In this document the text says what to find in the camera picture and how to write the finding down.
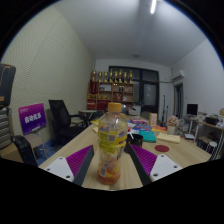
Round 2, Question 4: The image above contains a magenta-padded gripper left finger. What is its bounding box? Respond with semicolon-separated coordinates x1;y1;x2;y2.
43;144;96;187

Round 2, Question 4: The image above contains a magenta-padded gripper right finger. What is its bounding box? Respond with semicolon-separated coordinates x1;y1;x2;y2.
125;143;183;187

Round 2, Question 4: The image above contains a clear orange-capped drink bottle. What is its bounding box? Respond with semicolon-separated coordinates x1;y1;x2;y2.
96;101;129;186

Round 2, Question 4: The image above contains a flat round red coaster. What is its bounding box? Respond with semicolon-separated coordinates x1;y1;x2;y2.
154;144;171;153

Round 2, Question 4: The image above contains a teal book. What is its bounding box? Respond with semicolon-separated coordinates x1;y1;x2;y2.
139;130;157;144

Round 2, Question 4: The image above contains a yellow paper envelope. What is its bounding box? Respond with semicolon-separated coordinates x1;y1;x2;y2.
156;132;181;145

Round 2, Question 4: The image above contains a blue book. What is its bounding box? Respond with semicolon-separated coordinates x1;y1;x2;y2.
132;124;153;132

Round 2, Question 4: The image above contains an orange book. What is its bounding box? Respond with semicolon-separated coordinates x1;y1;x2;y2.
151;125;168;133

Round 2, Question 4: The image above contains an orange carton box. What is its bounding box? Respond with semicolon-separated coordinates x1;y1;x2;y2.
148;112;158;127

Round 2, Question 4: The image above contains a purple sign board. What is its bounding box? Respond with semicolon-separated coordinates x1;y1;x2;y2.
18;102;48;136

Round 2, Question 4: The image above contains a black framed glass door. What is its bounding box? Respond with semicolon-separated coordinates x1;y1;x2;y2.
108;65;160;114

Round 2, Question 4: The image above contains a white round stool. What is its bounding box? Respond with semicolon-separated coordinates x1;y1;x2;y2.
205;140;218;155

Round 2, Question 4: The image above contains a computer monitor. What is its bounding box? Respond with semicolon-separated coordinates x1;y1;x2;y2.
186;103;199;117

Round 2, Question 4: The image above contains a wooden side desk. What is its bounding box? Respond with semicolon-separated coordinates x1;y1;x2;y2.
198;120;224;158

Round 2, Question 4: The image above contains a wooden shelf unit with trophies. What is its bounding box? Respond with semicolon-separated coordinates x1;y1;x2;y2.
86;69;135;111

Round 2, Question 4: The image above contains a white air conditioner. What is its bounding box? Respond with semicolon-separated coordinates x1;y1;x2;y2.
171;69;186;82

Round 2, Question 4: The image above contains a black grey office chair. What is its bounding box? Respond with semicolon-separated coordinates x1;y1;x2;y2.
0;63;39;168

